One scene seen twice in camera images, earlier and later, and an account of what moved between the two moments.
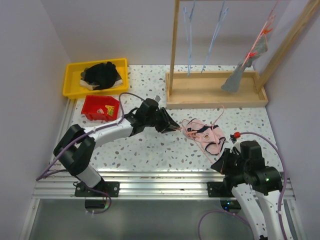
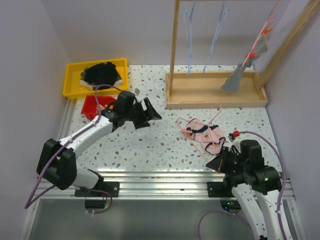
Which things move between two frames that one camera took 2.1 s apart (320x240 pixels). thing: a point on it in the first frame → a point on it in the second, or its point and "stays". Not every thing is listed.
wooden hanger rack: [200, 90] stays
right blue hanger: [224, 11] stays
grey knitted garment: [231, 84] stays
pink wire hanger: [213, 124] → [205, 124]
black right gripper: [221, 165] stays
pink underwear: [213, 135] stays
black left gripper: [166, 120] → [142, 121]
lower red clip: [251, 54] stays
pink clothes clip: [193, 134] → [186, 131]
